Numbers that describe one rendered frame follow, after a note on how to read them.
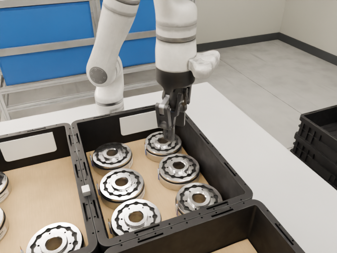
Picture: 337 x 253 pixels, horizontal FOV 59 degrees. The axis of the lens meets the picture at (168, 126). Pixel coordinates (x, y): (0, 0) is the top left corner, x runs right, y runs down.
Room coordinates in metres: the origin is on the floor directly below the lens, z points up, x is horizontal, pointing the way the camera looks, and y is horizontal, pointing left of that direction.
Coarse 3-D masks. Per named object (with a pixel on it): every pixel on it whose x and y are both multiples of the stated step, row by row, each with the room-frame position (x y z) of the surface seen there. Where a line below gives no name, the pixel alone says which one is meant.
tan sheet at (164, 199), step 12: (132, 144) 0.68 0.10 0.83; (132, 156) 0.62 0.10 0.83; (144, 156) 0.62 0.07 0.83; (132, 168) 0.58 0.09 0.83; (144, 168) 0.58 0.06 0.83; (156, 168) 0.58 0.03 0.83; (96, 180) 0.53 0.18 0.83; (144, 180) 0.53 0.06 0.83; (156, 180) 0.53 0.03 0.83; (204, 180) 0.53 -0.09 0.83; (156, 192) 0.49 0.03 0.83; (168, 192) 0.49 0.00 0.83; (156, 204) 0.45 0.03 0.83; (168, 204) 0.45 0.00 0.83; (108, 216) 0.42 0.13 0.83; (168, 216) 0.42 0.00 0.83; (108, 228) 0.39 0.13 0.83
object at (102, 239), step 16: (128, 112) 0.69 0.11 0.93; (192, 128) 0.62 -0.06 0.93; (80, 144) 0.55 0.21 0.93; (208, 144) 0.55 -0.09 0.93; (80, 160) 0.49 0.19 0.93; (224, 160) 0.49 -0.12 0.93; (96, 208) 0.37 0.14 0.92; (208, 208) 0.36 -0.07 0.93; (96, 224) 0.32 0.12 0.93; (160, 224) 0.32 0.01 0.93; (112, 240) 0.29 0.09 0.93; (128, 240) 0.29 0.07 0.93
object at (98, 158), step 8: (104, 144) 0.64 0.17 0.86; (112, 144) 0.64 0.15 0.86; (120, 144) 0.64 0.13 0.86; (96, 152) 0.60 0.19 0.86; (128, 152) 0.61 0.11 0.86; (96, 160) 0.57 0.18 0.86; (104, 160) 0.57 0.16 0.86; (112, 160) 0.57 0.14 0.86; (120, 160) 0.57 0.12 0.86; (128, 160) 0.57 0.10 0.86; (112, 168) 0.55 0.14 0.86
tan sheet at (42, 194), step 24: (24, 168) 0.58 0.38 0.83; (48, 168) 0.58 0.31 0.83; (72, 168) 0.58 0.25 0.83; (24, 192) 0.49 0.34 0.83; (48, 192) 0.49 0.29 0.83; (72, 192) 0.49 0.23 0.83; (24, 216) 0.42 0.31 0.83; (48, 216) 0.42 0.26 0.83; (72, 216) 0.42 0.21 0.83; (24, 240) 0.36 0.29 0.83
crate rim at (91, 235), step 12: (24, 132) 0.60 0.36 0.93; (36, 132) 0.60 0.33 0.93; (72, 144) 0.55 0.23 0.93; (72, 156) 0.51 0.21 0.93; (84, 204) 0.38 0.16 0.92; (84, 216) 0.34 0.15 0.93; (96, 240) 0.29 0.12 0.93; (72, 252) 0.27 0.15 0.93; (84, 252) 0.27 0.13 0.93; (96, 252) 0.28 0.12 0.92
